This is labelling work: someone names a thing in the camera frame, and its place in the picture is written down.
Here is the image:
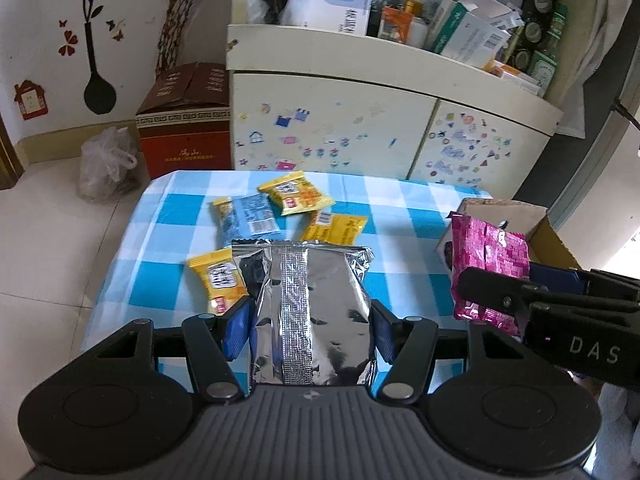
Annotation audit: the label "grey hanging cloth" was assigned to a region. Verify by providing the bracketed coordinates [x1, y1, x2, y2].
[555, 0, 632, 139]

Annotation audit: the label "brown cardboard box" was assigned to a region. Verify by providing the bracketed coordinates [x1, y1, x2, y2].
[434, 197, 596, 281]

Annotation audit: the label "silver foil snack packet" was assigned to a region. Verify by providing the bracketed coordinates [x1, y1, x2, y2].
[231, 239, 376, 387]

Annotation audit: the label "dried brown branches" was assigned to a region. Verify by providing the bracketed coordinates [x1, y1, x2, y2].
[155, 0, 213, 77]

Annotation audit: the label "open white green carton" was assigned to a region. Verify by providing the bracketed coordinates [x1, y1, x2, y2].
[426, 0, 523, 68]

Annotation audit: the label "dark red cardboard carton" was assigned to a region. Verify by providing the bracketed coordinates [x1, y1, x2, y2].
[136, 62, 232, 181]

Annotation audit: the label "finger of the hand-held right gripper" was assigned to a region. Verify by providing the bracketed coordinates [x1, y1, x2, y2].
[529, 261, 640, 304]
[459, 267, 588, 322]

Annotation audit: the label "green bottle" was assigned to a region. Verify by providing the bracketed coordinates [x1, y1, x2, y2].
[530, 4, 569, 97]

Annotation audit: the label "grey-blue snack packet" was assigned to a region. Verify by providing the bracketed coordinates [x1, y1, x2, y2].
[210, 194, 282, 241]

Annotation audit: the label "black vase wall sticker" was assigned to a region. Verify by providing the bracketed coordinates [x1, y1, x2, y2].
[57, 0, 118, 114]

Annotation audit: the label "cream cabinet with stickers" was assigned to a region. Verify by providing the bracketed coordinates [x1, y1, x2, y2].
[225, 0, 566, 196]

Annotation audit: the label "small orange box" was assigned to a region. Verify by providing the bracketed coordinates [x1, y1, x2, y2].
[378, 6, 430, 43]

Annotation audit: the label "pink snack packet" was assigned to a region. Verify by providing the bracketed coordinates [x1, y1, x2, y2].
[446, 214, 531, 336]

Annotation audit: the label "red house wall sticker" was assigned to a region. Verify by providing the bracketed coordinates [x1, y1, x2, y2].
[14, 80, 49, 120]

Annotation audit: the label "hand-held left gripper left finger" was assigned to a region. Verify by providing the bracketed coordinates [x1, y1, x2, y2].
[97, 296, 252, 404]

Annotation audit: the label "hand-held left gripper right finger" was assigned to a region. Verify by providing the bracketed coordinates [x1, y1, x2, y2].
[371, 300, 546, 405]

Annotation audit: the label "yellow packet with black label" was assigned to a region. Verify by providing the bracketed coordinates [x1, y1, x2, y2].
[186, 247, 249, 316]

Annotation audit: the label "blue white checkered tablecloth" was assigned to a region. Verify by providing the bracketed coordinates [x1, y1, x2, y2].
[80, 169, 526, 396]

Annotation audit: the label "brown wooden door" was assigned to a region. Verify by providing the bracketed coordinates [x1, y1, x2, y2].
[0, 120, 24, 192]

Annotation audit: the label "yellow packet with orange print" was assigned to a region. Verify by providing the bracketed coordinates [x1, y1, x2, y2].
[256, 171, 336, 217]

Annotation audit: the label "plain golden yellow packet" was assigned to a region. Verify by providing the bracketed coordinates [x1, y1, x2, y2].
[299, 211, 370, 246]

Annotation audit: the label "translucent plastic bag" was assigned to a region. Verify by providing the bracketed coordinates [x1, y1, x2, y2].
[77, 127, 139, 204]

